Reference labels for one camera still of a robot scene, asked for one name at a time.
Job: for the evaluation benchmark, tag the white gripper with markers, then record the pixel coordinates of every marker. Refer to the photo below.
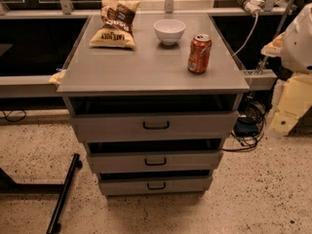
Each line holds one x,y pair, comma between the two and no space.
298,46

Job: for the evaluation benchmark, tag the grey bottom drawer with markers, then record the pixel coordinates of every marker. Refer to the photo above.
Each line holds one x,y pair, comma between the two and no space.
168,185

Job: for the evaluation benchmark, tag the grey drawer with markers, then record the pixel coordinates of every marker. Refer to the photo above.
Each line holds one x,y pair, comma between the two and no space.
141,162
153,126
168,185

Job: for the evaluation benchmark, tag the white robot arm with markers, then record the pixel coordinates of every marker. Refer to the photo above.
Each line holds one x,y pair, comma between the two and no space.
294,48

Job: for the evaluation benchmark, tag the grey top drawer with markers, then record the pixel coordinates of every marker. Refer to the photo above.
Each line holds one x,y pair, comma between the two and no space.
153,126

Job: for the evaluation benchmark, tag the grey drawer cabinet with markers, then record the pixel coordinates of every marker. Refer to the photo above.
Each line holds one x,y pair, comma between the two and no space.
151,79

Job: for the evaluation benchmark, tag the grey middle drawer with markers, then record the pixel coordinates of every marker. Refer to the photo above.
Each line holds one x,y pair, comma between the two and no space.
141,162

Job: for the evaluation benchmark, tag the white power strip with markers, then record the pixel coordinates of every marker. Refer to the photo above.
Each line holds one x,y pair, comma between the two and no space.
251,6

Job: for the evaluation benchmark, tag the red soda can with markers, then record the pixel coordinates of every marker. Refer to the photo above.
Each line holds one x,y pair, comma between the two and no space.
200,50

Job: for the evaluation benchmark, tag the white bowl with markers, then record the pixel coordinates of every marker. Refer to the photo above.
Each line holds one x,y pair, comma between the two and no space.
169,31

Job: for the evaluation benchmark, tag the yellow brown chip bag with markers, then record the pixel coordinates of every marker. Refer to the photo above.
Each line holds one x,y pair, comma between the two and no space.
117,29

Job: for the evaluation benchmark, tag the yellow tape piece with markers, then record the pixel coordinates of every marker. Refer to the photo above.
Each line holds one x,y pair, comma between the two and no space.
57,77

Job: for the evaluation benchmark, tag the black metal stand leg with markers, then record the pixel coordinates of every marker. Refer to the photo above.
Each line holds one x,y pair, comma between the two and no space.
9,186

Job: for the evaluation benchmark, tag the grey metal frame rail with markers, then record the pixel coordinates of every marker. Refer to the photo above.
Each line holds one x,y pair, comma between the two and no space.
39,86

